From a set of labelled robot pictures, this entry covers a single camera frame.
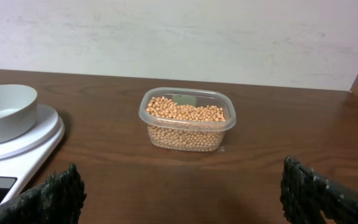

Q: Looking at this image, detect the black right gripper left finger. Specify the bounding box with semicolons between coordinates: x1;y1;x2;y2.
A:
0;163;86;224

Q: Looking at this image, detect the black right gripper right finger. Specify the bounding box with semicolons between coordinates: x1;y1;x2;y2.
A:
280;156;358;224

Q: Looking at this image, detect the white digital kitchen scale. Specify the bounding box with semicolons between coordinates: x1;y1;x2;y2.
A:
0;104;65;204

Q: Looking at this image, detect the grey round bowl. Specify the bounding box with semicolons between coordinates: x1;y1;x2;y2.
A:
0;84;38;143

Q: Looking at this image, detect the clear plastic container of beans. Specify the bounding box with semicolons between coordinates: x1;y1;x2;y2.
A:
139;87;236;152

